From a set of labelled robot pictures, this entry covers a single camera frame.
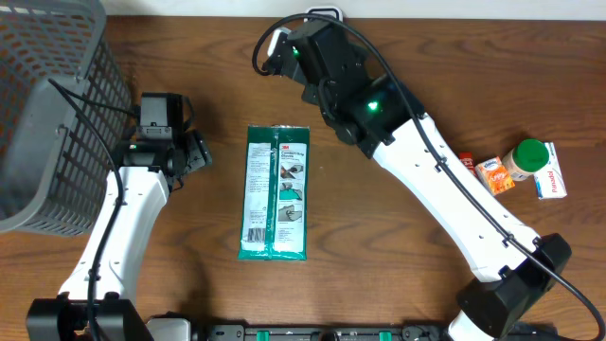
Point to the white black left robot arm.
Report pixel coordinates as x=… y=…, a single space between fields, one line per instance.
x=97 y=301

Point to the orange tissue pack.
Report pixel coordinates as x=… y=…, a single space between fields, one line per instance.
x=494 y=176

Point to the red stick sachet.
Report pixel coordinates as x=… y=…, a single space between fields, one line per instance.
x=467 y=160

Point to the grey plastic mesh basket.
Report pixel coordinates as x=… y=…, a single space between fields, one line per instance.
x=63 y=99

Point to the green white gloves package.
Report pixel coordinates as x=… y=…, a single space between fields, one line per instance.
x=274 y=208

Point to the white slim box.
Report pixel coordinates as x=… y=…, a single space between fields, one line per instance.
x=548 y=180

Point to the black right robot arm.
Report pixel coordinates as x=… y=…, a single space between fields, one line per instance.
x=512 y=265

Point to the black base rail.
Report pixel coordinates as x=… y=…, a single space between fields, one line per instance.
x=355 y=333

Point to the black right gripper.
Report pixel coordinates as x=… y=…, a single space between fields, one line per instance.
x=318 y=94

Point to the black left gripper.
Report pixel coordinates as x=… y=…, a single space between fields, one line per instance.
x=197 y=146

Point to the green lid jar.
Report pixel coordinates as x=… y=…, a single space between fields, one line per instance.
x=528 y=157

